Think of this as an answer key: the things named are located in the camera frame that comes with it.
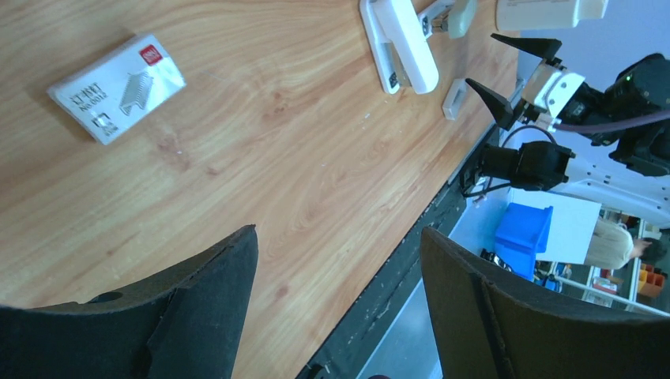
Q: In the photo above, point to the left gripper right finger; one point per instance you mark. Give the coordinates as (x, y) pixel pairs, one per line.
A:
(491, 323)

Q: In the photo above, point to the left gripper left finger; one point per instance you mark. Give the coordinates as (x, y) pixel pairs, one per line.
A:
(185, 321)

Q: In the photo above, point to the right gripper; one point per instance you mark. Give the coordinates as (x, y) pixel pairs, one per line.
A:
(587, 106)

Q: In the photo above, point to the white staple tray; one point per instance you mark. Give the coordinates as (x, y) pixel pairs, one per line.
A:
(454, 99)

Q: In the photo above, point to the white staple box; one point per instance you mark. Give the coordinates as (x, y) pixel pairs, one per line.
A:
(115, 93)

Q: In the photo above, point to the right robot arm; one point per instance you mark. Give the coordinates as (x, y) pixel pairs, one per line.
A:
(610, 146)

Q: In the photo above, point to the grey green stapler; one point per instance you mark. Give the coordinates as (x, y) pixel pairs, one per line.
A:
(448, 16)

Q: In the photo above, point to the white stapler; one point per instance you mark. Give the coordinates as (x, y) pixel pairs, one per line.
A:
(399, 47)

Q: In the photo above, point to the white plastic bottle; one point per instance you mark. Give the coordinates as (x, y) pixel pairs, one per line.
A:
(523, 15)

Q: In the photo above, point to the blue plastic bin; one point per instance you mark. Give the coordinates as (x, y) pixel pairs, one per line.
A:
(521, 234)

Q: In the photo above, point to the person in background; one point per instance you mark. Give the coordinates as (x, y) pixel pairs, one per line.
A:
(612, 247)

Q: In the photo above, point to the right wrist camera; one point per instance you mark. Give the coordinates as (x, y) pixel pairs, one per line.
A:
(550, 88)

